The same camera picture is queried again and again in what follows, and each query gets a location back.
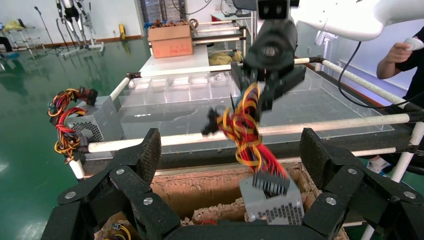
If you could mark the person's forearm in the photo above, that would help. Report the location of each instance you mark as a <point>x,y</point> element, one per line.
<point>386,70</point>

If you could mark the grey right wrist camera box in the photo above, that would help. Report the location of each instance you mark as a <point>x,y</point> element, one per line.
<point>273,8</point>

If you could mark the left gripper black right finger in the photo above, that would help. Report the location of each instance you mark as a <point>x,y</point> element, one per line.
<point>351,188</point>

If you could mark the person's black shirt torso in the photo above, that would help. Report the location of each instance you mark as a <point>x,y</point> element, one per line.
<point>415,76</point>

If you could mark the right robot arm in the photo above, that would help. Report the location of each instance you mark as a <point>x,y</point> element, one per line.
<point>348,18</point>

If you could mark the black pipe clamp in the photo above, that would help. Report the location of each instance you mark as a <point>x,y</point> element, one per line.
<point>134,75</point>
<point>316,60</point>
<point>414,112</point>

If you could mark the white handheld controller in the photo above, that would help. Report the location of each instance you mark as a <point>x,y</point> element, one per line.
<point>415,43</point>

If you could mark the yellow floor sign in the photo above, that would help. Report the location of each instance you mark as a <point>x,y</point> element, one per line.
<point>122,32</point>

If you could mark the white work table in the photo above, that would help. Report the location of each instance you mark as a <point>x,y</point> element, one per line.
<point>175,64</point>

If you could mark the clear acrylic divider tray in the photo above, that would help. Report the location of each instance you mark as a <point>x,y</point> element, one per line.
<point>185,91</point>

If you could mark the black tripod stand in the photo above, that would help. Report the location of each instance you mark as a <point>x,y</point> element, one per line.
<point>46,30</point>

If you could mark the person's hand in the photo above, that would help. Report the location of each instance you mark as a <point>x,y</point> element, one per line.
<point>399,53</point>

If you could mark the brown cardboard box with dividers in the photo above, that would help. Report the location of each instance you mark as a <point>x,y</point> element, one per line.
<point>198,192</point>

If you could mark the cardboard box with red print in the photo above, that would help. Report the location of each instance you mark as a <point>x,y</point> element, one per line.
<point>170,41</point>

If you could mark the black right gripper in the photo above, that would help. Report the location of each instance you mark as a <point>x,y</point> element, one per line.
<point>271,43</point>

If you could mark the white robot stand frame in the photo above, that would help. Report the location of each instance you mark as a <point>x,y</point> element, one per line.
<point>82,30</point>

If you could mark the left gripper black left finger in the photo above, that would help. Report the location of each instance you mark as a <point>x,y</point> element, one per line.
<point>129,185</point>

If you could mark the person's white shoe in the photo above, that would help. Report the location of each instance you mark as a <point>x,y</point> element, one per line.
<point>377,164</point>

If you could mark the white pipe leg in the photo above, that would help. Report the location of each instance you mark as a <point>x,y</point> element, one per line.
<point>77,169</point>
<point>407,152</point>

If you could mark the metal rack with yellow cloth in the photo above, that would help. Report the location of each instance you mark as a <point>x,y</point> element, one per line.
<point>13,26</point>

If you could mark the yellow cloth heap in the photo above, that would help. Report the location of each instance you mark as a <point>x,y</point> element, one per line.
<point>220,59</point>

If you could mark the white lower pipe rail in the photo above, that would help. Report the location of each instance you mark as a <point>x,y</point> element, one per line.
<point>364,153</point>

